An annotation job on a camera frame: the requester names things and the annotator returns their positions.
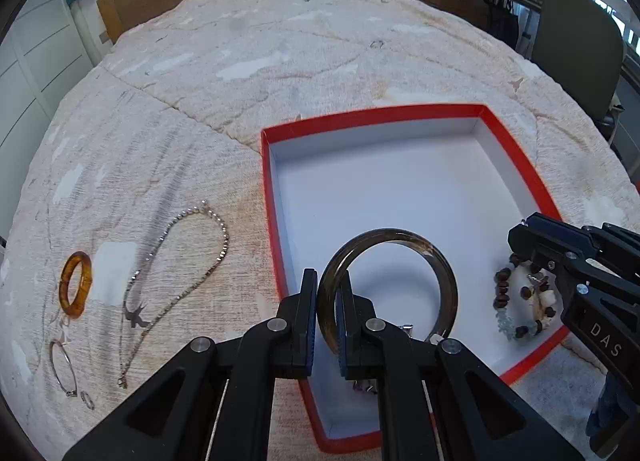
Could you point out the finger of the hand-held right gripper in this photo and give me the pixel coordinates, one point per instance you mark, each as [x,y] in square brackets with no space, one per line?
[545,236]
[620,251]

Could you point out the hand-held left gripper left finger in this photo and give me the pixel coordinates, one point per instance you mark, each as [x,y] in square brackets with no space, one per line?
[310,336]

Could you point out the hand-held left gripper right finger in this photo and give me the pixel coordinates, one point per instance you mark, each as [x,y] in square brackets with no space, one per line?
[341,341]

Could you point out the smoky brown translucent bangle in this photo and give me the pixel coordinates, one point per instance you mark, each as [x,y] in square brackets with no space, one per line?
[400,235]

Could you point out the red cardboard box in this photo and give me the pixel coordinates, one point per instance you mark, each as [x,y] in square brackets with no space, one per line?
[380,181]

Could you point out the amber bangle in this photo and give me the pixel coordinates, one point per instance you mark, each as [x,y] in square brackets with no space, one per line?
[64,286]

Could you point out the silver hoop earring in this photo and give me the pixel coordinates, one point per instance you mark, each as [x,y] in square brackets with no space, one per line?
[54,363]

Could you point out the grey-green chair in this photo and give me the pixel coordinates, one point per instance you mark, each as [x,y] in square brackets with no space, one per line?
[575,51]

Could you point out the beige patterned blanket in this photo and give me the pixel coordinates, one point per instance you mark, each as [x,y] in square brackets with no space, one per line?
[300,66]

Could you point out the white wardrobe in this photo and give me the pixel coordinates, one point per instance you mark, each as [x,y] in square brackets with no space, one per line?
[40,66]

